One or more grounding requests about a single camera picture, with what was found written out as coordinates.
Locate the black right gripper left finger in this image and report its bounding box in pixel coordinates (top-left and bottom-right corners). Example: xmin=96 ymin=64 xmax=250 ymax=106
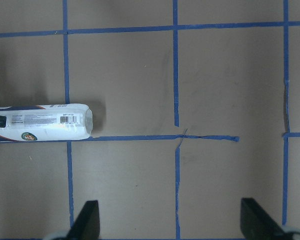
xmin=66 ymin=200 xmax=100 ymax=240

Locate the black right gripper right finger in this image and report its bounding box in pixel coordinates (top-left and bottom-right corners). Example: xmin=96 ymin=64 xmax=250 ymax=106
xmin=240 ymin=197 xmax=285 ymax=240

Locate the white tennis ball can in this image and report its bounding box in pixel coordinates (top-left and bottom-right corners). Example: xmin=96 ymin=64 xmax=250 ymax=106
xmin=0 ymin=103 xmax=93 ymax=142

